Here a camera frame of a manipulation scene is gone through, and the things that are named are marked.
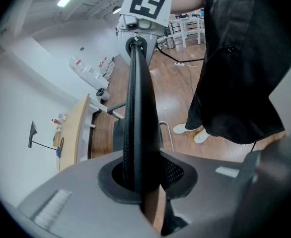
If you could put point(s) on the grey trash bin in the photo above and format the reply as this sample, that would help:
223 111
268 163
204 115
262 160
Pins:
102 94

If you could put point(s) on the red label drink bottle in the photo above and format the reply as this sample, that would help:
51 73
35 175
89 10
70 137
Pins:
56 120

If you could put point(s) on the black mesh chair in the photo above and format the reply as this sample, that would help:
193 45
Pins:
143 108

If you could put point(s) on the black desk lamp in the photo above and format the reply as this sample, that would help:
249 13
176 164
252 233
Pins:
33 130

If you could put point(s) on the small metal bin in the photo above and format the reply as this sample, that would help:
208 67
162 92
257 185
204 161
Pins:
170 43

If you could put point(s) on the white power strip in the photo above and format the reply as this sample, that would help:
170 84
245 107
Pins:
179 64

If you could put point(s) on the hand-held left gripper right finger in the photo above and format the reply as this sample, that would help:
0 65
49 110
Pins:
210 190

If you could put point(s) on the clear glass cup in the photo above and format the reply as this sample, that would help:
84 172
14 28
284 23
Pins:
62 116

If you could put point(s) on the pile of clear water jugs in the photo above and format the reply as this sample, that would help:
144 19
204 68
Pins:
107 66

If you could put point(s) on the white shoe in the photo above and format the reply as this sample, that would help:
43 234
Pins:
181 128
202 136

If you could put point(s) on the wooden tissue box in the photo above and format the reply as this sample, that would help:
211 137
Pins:
57 137

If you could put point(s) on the wooden desk with white legs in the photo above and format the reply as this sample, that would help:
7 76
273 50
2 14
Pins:
72 133

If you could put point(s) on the person in black clothes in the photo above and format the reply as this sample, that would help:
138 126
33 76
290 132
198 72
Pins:
240 71

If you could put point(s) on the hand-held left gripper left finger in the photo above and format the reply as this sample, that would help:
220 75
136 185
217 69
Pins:
86 207

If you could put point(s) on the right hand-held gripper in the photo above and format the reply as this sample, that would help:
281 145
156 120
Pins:
148 1

